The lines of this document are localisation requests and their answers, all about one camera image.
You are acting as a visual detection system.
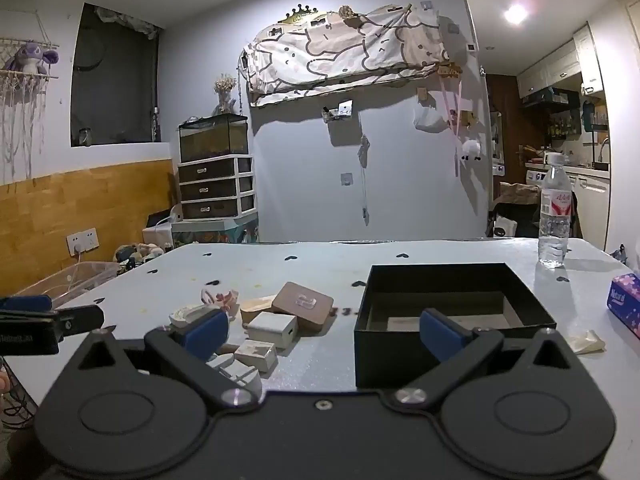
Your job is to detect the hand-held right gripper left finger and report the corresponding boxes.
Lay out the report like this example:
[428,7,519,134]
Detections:
[70,308,260,413]

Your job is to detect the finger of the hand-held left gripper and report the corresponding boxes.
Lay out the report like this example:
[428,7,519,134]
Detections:
[0,305,105,337]
[0,295,53,312]

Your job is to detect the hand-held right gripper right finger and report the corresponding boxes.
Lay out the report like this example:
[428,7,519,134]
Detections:
[390,308,576,413]

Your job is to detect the white suction cup holder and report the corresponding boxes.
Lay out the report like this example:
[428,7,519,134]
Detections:
[169,305,212,330]

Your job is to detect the pink and white clip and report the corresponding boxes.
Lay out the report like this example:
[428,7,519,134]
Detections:
[200,287,240,318]

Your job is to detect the black box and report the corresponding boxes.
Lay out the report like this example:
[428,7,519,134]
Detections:
[354,262,557,389]

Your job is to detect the white plastic bracket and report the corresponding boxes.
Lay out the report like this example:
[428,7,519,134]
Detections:
[207,352,263,396]

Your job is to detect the white rectangular block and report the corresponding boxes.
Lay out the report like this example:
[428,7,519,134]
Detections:
[235,340,278,373]

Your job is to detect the white charger cube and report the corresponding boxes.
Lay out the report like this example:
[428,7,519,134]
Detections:
[247,311,299,350]

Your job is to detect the brown block with clear hook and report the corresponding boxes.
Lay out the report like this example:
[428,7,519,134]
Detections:
[272,281,334,335]

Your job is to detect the clear plastic storage bin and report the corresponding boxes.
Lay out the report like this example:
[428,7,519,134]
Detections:
[5,261,121,311]

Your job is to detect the pile of plush toys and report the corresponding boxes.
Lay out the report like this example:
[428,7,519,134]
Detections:
[115,242,171,266]

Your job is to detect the printed colourful cabinet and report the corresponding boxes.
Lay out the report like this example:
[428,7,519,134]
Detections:
[172,212,259,246]

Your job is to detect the white drawer unit dark drawers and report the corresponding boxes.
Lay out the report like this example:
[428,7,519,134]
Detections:
[177,156,256,221]

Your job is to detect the chair with brown jacket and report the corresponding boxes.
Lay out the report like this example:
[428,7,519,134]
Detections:
[492,182,578,238]

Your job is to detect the clear plastic water bottle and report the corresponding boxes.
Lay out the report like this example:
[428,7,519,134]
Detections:
[538,153,572,268]

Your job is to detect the purple floral tissue box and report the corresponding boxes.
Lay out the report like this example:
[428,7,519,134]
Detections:
[606,272,640,338]

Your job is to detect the glass fish tank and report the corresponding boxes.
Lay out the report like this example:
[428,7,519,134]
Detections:
[178,114,249,163]

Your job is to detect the macrame hanging shelf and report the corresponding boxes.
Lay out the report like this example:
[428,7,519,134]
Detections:
[0,37,60,176]

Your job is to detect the white hanging bag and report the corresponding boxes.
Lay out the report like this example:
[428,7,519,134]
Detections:
[413,102,447,133]

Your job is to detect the dried flowers in vase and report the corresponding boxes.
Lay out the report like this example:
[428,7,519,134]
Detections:
[215,73,237,116]

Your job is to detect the purple plush toy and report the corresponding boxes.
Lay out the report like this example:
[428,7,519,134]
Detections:
[5,40,60,75]

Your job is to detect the round ceiling light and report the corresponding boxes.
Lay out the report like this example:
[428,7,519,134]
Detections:
[502,2,530,25]

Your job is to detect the gold crown decoration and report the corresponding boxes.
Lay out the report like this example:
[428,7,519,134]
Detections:
[277,4,313,25]

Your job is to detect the white wall socket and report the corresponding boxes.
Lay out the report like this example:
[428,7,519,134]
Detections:
[66,228,100,253]

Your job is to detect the hanging white cord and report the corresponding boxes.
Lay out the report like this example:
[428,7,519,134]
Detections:
[359,135,372,226]

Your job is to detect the clear wall shelf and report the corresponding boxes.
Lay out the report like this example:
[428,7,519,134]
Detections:
[322,101,353,123]

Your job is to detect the white kitchen wall cabinets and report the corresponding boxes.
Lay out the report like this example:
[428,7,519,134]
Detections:
[516,22,606,98]

